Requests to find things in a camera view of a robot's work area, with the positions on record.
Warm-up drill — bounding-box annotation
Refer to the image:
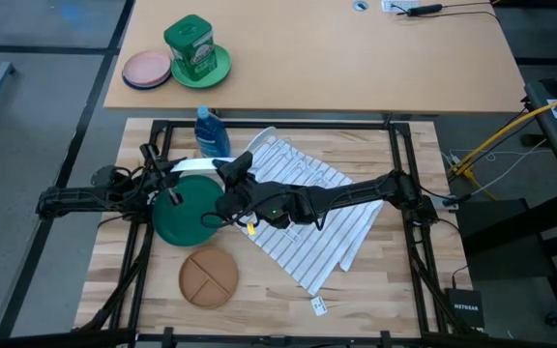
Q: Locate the black power adapter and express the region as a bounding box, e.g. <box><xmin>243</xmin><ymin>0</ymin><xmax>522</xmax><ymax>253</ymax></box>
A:
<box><xmin>406</xmin><ymin>3</ymin><xmax>443</xmax><ymax>17</ymax></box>

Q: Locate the white wire dish rack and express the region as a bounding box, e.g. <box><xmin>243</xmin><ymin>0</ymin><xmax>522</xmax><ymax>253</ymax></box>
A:
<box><xmin>247</xmin><ymin>126</ymin><xmax>355</xmax><ymax>243</ymax></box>

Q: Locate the black network switch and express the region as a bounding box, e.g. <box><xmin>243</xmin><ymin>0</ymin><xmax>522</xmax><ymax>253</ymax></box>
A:
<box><xmin>442</xmin><ymin>287</ymin><xmax>485</xmax><ymax>330</ymax></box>

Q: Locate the white striped dish towel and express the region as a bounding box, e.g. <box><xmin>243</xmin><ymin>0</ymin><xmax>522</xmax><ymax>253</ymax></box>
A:
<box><xmin>239</xmin><ymin>136</ymin><xmax>385</xmax><ymax>297</ymax></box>

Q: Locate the black metal table frame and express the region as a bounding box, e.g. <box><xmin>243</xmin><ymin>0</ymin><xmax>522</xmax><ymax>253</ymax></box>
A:
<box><xmin>73</xmin><ymin>119</ymin><xmax>458</xmax><ymax>347</ymax></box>

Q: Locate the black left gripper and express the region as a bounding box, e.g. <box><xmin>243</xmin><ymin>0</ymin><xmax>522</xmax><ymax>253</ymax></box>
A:
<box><xmin>140</xmin><ymin>142</ymin><xmax>187</xmax><ymax>207</ymax></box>

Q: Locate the dark blue plate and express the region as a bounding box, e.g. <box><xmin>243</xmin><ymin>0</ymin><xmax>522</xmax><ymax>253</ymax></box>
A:
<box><xmin>122</xmin><ymin>75</ymin><xmax>171</xmax><ymax>92</ymax></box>

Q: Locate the green tin canister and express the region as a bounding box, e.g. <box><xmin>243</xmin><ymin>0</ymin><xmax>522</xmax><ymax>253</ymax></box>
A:
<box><xmin>163</xmin><ymin>14</ymin><xmax>219</xmax><ymax>82</ymax></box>

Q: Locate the pink plate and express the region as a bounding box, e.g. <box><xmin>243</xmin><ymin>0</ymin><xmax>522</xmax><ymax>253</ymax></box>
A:
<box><xmin>121</xmin><ymin>50</ymin><xmax>172</xmax><ymax>88</ymax></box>

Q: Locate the light green plate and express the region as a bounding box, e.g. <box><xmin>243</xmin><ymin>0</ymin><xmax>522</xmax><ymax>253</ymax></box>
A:
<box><xmin>170</xmin><ymin>43</ymin><xmax>233</xmax><ymax>90</ymax></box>

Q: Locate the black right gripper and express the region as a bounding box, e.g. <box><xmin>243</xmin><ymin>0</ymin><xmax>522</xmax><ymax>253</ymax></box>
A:
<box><xmin>213</xmin><ymin>151</ymin><xmax>290</xmax><ymax>229</ymax></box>

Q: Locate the brown divided plate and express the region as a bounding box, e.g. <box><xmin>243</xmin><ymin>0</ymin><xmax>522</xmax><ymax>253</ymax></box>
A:
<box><xmin>178</xmin><ymin>246</ymin><xmax>240</xmax><ymax>310</ymax></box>

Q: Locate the white power strip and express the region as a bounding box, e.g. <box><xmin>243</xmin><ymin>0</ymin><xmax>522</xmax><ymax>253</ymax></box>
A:
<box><xmin>380</xmin><ymin>0</ymin><xmax>420</xmax><ymax>14</ymax></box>

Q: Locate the yellow cable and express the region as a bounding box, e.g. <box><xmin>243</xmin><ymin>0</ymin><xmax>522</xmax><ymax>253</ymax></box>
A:
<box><xmin>447</xmin><ymin>88</ymin><xmax>557</xmax><ymax>178</ymax></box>

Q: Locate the dark green plate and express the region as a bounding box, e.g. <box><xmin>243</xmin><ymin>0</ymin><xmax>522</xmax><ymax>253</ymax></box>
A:
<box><xmin>151</xmin><ymin>173</ymin><xmax>226</xmax><ymax>247</ymax></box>

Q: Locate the blue dish soap bottle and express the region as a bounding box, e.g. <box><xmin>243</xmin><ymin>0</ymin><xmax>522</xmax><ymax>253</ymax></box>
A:
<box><xmin>193</xmin><ymin>104</ymin><xmax>232</xmax><ymax>160</ymax></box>

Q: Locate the white plate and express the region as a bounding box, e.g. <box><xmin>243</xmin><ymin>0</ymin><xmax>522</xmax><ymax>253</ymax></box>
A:
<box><xmin>169</xmin><ymin>157</ymin><xmax>236</xmax><ymax>174</ymax></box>

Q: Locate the small white label tag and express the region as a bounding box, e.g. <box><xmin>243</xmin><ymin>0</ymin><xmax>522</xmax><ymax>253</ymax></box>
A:
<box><xmin>310</xmin><ymin>296</ymin><xmax>329</xmax><ymax>317</ymax></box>

